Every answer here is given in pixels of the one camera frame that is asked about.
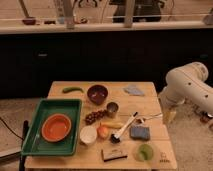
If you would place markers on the light green plastic cup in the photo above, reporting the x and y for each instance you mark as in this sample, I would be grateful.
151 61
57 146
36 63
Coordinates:
145 152

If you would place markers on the orange bowl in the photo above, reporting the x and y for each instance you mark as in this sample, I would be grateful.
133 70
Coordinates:
56 127

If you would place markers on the grey blue cloth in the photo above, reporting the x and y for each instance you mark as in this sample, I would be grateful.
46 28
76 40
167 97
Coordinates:
133 90

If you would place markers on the black stand left of table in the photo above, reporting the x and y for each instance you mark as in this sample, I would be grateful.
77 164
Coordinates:
22 158

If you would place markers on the bunch of dark grapes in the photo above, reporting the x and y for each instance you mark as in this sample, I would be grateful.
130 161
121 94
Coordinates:
94 116

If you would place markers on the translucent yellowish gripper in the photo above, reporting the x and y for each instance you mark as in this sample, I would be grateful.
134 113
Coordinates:
168 114

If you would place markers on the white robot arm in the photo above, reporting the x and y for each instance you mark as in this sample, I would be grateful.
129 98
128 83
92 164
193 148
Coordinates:
186 82

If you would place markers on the orange peach fruit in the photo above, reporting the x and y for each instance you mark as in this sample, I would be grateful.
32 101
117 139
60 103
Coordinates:
103 131

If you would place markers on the green plastic tray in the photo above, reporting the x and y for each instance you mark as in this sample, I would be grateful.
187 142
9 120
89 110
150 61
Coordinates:
34 143

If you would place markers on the yellow banana piece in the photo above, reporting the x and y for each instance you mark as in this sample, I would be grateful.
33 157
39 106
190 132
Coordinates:
112 125

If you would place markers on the blue sponge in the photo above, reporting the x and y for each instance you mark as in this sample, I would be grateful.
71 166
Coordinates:
140 132

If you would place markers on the dark red bowl on shelf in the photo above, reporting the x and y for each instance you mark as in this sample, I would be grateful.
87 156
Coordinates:
29 21

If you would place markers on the dark purple bowl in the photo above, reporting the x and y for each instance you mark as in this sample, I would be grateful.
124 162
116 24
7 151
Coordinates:
97 94

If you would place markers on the small metal cup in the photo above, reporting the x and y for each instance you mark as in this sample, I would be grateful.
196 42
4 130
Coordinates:
112 109

